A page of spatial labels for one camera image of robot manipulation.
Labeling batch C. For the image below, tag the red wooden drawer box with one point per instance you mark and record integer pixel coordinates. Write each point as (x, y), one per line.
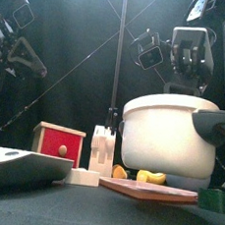
(56, 142)

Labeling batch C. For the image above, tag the yellow toy banana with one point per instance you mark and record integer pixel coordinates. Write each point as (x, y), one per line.
(150, 177)

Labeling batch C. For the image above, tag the white toy knife block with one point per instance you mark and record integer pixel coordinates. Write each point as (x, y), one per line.
(101, 153)

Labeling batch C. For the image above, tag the orange toy food piece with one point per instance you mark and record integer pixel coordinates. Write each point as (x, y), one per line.
(119, 172)

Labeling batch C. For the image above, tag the wooden cutting board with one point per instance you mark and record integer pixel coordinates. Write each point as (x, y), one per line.
(148, 190)

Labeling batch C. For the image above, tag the green toy block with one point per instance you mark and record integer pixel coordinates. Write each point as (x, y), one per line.
(213, 200)

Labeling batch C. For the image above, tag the small white flat block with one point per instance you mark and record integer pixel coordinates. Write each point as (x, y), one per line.
(82, 177)

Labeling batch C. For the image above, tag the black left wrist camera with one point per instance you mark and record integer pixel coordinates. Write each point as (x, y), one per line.
(22, 14)

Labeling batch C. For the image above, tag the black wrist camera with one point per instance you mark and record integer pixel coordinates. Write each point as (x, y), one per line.
(150, 54)
(22, 14)

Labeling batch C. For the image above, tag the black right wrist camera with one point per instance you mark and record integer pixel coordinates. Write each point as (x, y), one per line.
(150, 54)

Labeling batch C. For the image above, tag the vertical metal frame pole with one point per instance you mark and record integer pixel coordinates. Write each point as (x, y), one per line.
(119, 46)

